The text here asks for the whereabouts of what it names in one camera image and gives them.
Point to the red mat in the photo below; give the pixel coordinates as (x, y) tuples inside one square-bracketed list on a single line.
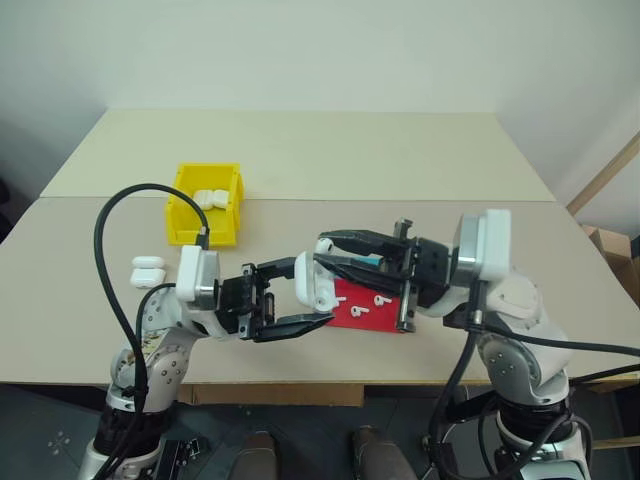
[(372, 320)]

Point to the closed white earbud case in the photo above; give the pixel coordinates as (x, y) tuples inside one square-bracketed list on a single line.
[(146, 278), (203, 198), (221, 198)]

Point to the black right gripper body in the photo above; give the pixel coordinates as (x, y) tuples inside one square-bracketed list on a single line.
[(431, 272)]

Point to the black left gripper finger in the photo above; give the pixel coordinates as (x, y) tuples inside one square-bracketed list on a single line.
[(277, 267), (295, 326)]

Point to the white earbud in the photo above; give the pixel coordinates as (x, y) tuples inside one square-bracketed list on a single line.
[(381, 300), (357, 312), (341, 299), (324, 246)]

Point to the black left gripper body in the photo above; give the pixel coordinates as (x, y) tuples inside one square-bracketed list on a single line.
[(237, 300)]

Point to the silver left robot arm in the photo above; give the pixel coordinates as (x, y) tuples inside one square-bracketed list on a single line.
[(169, 361)]

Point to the wooden beam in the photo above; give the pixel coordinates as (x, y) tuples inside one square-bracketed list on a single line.
[(607, 172)]

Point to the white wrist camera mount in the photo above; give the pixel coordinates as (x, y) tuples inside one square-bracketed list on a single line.
[(492, 245), (190, 270)]

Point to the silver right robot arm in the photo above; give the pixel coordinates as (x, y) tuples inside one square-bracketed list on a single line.
[(520, 320)]

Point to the brown cardboard box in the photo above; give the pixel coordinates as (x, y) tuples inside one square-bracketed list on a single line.
[(617, 250)]

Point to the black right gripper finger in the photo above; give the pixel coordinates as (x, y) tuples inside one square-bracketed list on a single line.
[(360, 277), (360, 240)]

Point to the yellow plastic bin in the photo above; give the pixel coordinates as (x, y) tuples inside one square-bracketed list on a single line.
[(200, 230)]

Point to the white earbud case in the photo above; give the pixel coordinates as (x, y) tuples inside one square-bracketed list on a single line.
[(221, 198), (203, 198), (307, 280), (146, 278)]

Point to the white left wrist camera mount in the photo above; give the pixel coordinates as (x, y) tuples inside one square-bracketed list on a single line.
[(190, 270)]

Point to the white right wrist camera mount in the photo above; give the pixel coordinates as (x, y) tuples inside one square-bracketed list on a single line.
[(492, 245)]

